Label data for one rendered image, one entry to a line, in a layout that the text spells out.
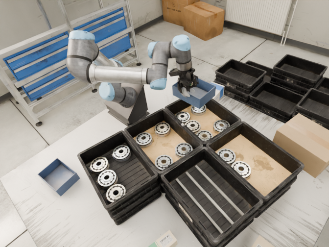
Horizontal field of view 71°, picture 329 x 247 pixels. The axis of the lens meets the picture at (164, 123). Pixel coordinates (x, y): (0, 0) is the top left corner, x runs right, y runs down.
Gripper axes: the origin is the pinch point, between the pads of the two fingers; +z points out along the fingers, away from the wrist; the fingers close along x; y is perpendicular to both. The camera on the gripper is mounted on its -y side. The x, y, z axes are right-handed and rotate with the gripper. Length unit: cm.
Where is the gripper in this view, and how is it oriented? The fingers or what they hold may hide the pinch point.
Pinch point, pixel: (185, 94)
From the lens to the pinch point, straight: 129.9
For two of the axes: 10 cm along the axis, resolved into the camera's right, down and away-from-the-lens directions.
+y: 6.9, 4.8, -5.4
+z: 1.7, 6.1, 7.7
